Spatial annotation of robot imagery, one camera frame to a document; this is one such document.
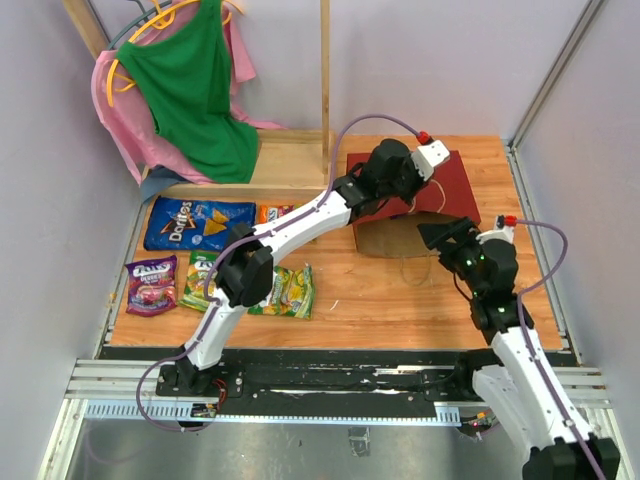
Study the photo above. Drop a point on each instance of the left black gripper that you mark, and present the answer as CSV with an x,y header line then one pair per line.
x,y
419,181

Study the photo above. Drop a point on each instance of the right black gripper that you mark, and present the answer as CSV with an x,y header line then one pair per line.
x,y
434,236

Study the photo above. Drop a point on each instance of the red brown paper bag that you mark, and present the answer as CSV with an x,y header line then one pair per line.
x,y
392,233

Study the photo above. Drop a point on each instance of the orange Tops candy bag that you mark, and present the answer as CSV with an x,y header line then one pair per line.
x,y
266,213

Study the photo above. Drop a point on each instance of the yellow green candy bag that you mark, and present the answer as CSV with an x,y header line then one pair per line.
x,y
198,269
292,294

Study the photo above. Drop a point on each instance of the blue Doritos chip bag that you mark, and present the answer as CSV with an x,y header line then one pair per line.
x,y
176,224

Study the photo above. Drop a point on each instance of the purple Tops candy bag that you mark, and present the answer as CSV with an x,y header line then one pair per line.
x,y
151,286

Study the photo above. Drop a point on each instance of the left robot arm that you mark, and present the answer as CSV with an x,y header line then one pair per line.
x,y
242,275

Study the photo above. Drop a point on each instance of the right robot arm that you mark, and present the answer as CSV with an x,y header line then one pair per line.
x,y
513,375

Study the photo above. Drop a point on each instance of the wooden clothes rack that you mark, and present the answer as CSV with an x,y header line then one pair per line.
x,y
289,160

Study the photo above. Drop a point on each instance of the green shirt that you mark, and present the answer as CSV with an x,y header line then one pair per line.
x,y
185,80

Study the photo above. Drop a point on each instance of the blue grey cloth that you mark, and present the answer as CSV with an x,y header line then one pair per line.
x,y
157,180

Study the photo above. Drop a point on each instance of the yellow clothes hanger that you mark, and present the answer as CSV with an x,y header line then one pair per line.
x,y
163,19

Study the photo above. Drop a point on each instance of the pink shirt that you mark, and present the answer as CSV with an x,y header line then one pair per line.
x,y
130,122

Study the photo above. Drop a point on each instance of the dark green clothes hanger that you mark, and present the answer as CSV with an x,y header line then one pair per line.
x,y
123,17

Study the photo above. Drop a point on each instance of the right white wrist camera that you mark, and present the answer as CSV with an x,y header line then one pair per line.
x,y
503,230

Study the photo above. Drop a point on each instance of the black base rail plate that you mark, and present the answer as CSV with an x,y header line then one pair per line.
x,y
300,384

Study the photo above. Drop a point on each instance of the aluminium frame post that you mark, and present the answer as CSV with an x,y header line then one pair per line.
x,y
578,33

